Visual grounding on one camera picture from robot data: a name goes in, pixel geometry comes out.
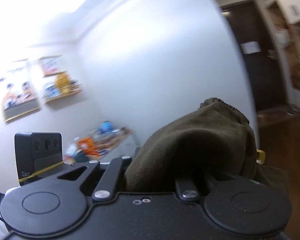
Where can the olive green sweatshirt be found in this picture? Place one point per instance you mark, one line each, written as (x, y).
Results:
(212, 141)

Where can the black camera box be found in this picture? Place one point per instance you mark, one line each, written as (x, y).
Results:
(35, 152)

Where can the white low cabinet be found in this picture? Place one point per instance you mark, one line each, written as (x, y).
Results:
(103, 144)

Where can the dark brown door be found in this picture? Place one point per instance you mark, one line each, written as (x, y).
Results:
(260, 57)

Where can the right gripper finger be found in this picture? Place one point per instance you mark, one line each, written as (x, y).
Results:
(136, 152)

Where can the yellow red basket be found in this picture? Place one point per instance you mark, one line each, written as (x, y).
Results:
(261, 157)

